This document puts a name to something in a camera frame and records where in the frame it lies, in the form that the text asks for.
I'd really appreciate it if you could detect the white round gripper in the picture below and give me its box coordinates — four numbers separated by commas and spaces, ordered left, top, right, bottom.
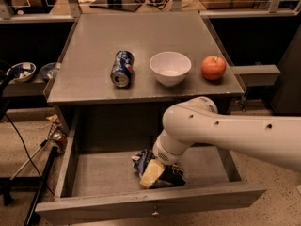
140, 135, 185, 188

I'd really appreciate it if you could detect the blue chip bag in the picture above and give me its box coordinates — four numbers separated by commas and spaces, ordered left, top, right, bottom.
132, 149, 186, 189

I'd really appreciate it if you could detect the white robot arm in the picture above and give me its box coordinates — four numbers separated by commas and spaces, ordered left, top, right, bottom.
152, 97, 301, 172

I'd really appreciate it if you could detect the open grey wooden drawer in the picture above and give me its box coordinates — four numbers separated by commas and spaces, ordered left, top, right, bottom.
36, 106, 265, 225

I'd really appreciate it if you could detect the grey wooden cabinet counter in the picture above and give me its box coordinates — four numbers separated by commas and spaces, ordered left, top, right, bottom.
48, 11, 244, 130

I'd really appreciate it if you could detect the white bowl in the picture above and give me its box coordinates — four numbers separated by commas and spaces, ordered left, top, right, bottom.
150, 52, 192, 87

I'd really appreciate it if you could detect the blue soda can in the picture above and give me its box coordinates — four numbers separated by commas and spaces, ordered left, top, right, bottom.
110, 51, 135, 88

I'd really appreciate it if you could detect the red apple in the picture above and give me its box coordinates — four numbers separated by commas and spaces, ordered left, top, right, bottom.
200, 56, 226, 81

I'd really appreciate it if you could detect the black tripod leg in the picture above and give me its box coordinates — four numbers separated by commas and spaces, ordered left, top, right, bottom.
24, 146, 58, 226

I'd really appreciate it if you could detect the small bowl with items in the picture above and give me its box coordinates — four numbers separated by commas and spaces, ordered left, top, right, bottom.
7, 62, 36, 83

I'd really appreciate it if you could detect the black monitor stand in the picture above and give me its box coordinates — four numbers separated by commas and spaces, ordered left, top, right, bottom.
89, 0, 142, 12

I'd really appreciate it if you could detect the black floor cable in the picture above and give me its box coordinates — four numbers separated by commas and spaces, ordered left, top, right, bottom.
3, 111, 55, 196

